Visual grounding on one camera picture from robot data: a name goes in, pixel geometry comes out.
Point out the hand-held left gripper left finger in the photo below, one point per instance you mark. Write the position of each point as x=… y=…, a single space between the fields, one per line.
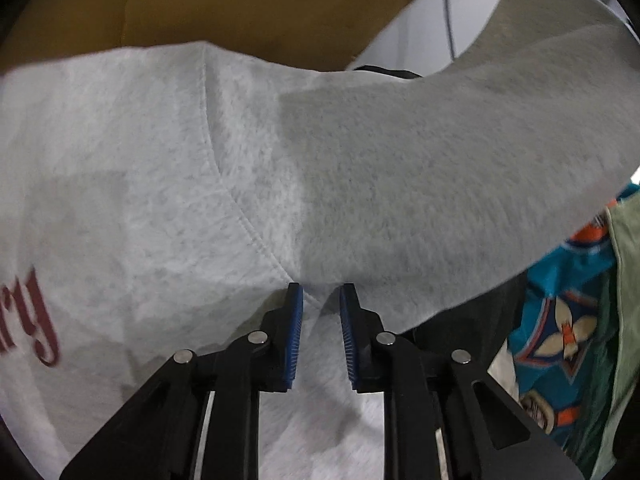
x=295 y=330

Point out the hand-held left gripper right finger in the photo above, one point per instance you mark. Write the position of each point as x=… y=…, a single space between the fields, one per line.
x=347 y=330

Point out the light grey printed sweatshirt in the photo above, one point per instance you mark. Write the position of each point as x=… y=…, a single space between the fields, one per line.
x=250 y=185

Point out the teal patterned blanket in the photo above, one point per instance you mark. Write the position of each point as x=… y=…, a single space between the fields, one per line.
x=560 y=320

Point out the green cloth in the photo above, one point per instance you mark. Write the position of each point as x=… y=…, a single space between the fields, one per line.
x=625 y=310

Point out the cardboard box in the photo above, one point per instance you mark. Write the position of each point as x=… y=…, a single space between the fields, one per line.
x=250 y=5

